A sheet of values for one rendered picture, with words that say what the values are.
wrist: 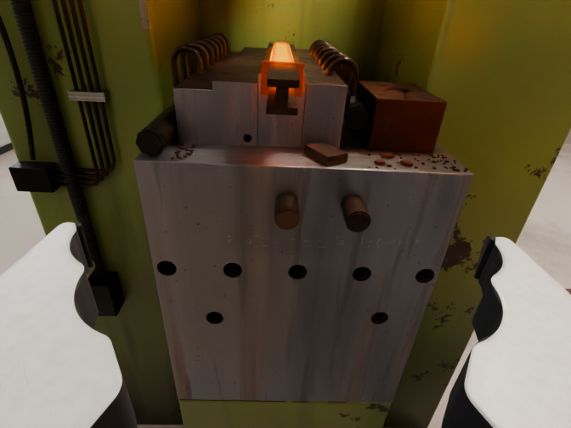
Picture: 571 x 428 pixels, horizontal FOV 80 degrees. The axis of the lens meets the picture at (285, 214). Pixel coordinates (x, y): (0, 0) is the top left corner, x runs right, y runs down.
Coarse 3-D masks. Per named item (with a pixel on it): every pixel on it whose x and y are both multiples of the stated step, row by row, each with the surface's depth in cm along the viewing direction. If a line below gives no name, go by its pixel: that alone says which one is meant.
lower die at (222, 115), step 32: (224, 64) 58; (256, 64) 52; (192, 96) 40; (224, 96) 40; (256, 96) 40; (320, 96) 40; (192, 128) 42; (224, 128) 42; (256, 128) 42; (288, 128) 42; (320, 128) 42
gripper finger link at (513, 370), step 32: (480, 256) 12; (512, 256) 10; (512, 288) 9; (544, 288) 9; (480, 320) 9; (512, 320) 8; (544, 320) 8; (480, 352) 7; (512, 352) 7; (544, 352) 7; (480, 384) 6; (512, 384) 6; (544, 384) 6; (448, 416) 7; (480, 416) 6; (512, 416) 6; (544, 416) 6
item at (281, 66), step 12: (276, 48) 56; (288, 48) 57; (264, 60) 38; (276, 60) 43; (288, 60) 44; (264, 72) 37; (276, 72) 32; (288, 72) 32; (300, 72) 37; (264, 84) 38; (276, 84) 29; (288, 84) 29; (300, 84) 38; (276, 96) 33; (288, 96) 34; (300, 96) 38; (276, 108) 30; (288, 108) 30
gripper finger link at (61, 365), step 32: (64, 224) 10; (32, 256) 9; (64, 256) 9; (0, 288) 8; (32, 288) 8; (64, 288) 8; (0, 320) 7; (32, 320) 7; (64, 320) 7; (0, 352) 6; (32, 352) 6; (64, 352) 6; (96, 352) 6; (0, 384) 6; (32, 384) 6; (64, 384) 6; (96, 384) 6; (0, 416) 5; (32, 416) 5; (64, 416) 5; (96, 416) 6; (128, 416) 6
